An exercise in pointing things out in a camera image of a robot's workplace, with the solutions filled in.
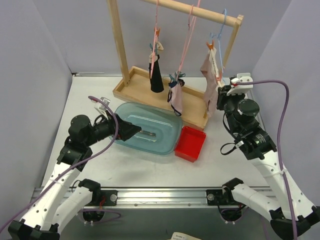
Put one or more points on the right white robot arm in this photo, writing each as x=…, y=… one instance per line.
x=291, y=213

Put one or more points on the orange clothespin on black underwear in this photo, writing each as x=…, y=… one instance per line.
x=157, y=31

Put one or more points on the pink underwear navy trim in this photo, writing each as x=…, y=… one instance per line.
x=175, y=96

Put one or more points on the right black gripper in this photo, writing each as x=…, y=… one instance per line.
x=222, y=97

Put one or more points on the teal clothespin on black underwear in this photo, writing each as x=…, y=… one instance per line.
x=154, y=48

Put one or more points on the pink wire hanger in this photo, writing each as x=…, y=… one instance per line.
x=155, y=39
x=191, y=26

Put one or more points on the black underwear beige waistband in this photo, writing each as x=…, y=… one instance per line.
x=156, y=83

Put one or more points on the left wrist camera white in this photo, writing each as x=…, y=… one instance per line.
x=100, y=106

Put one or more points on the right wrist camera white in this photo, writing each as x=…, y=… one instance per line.
x=241, y=84

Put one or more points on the pink wire hanger middle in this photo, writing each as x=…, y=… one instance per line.
x=191, y=26

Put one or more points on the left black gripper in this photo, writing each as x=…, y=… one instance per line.
x=119, y=126

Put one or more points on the paper sheet bottom edge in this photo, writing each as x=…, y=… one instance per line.
x=182, y=236

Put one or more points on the teal plastic basin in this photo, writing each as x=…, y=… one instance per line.
x=160, y=128

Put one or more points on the blue wire hanger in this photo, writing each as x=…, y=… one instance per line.
x=218, y=37

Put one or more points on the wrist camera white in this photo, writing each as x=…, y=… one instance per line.
x=100, y=106
x=241, y=84

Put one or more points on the pink wire hanger left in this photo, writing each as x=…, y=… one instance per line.
x=155, y=39

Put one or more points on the beige pink underwear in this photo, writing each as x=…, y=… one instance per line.
x=209, y=70

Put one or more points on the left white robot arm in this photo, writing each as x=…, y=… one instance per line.
x=49, y=214

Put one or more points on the teal clothespin on pink underwear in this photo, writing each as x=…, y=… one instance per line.
x=177, y=77

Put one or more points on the aluminium mounting rail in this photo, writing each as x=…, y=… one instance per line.
x=123, y=198

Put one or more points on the red plastic bin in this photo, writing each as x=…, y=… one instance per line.
x=190, y=144

